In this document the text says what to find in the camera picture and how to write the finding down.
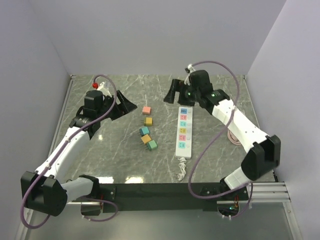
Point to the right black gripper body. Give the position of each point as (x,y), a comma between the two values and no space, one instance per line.
(191,95)

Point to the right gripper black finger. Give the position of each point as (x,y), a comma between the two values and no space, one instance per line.
(174,87)
(181,97)

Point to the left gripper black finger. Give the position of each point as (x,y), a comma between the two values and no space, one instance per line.
(122,101)
(127,107)

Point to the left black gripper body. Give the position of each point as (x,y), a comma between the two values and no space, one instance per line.
(107,102)

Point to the pink adapter plug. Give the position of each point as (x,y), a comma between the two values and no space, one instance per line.
(146,110)

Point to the yellow adapter plug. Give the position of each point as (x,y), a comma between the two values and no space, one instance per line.
(145,139)
(148,121)

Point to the teal adapter plug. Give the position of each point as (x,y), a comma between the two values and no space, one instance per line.
(144,131)

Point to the green adapter plug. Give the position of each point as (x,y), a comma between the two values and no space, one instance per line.
(151,145)

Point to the white multicolour power strip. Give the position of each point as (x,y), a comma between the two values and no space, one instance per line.
(184,134)

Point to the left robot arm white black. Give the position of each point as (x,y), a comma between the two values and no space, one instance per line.
(42,189)

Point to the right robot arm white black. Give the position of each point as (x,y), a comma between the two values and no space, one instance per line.
(262,150)

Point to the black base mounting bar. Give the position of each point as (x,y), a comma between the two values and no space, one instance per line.
(161,196)

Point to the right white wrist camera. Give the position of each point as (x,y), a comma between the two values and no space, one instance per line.
(189,69)

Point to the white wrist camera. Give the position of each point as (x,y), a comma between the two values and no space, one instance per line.
(102,87)
(189,69)

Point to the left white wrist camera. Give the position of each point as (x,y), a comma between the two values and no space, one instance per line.
(102,87)

